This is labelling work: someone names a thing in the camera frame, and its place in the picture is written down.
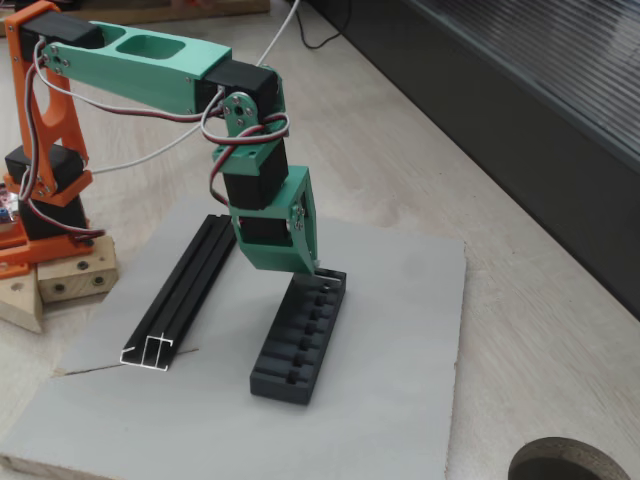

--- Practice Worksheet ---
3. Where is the white cable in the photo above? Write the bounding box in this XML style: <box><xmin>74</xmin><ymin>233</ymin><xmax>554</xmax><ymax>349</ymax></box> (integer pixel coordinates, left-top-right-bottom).
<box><xmin>89</xmin><ymin>0</ymin><xmax>301</xmax><ymax>176</ymax></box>

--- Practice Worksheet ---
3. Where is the black aluminium profile rail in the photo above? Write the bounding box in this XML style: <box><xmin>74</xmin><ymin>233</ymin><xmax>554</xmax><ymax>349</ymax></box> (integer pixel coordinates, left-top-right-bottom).
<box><xmin>119</xmin><ymin>213</ymin><xmax>242</xmax><ymax>374</ymax></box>

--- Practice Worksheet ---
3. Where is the grey board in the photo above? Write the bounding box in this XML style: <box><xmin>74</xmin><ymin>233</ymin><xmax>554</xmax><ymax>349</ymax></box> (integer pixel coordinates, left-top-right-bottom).
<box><xmin>0</xmin><ymin>195</ymin><xmax>469</xmax><ymax>480</ymax></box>

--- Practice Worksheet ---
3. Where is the short tricolour servo wire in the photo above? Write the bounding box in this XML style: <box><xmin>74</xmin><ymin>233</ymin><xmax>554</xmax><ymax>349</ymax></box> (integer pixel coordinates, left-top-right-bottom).
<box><xmin>18</xmin><ymin>197</ymin><xmax>107</xmax><ymax>247</ymax></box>

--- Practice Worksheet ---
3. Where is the black slotted holder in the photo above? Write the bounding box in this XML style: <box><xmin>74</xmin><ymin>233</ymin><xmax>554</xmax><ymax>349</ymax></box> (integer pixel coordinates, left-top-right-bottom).
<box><xmin>249</xmin><ymin>267</ymin><xmax>348</xmax><ymax>407</ymax></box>

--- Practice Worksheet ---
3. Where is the red and blue circuit board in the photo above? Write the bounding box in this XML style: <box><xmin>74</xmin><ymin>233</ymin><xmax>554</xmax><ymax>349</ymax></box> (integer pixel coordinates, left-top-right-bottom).
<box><xmin>0</xmin><ymin>182</ymin><xmax>24</xmax><ymax>227</ymax></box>

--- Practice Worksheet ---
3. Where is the wooden block with screw holes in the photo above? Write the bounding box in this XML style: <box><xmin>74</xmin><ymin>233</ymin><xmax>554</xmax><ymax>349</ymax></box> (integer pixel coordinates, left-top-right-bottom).
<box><xmin>36</xmin><ymin>233</ymin><xmax>119</xmax><ymax>304</ymax></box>

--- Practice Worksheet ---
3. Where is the dark cabinet with ribbed panel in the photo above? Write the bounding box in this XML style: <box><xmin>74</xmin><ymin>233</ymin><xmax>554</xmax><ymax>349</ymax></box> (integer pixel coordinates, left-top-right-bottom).
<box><xmin>309</xmin><ymin>0</ymin><xmax>640</xmax><ymax>322</ymax></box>

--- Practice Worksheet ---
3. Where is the triangular wooden block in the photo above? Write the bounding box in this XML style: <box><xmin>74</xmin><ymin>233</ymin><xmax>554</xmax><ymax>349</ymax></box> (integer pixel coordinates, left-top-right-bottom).
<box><xmin>0</xmin><ymin>264</ymin><xmax>46</xmax><ymax>335</ymax></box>

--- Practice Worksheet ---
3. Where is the long tricolour servo wire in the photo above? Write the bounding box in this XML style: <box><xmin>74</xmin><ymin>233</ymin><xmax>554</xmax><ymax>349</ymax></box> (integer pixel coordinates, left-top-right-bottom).
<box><xmin>27</xmin><ymin>39</ymin><xmax>292</xmax><ymax>207</ymax></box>

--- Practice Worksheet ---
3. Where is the black cable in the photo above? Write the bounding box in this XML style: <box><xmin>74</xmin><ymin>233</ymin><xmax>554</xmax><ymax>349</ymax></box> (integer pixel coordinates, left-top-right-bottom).
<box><xmin>295</xmin><ymin>0</ymin><xmax>353</xmax><ymax>51</ymax></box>

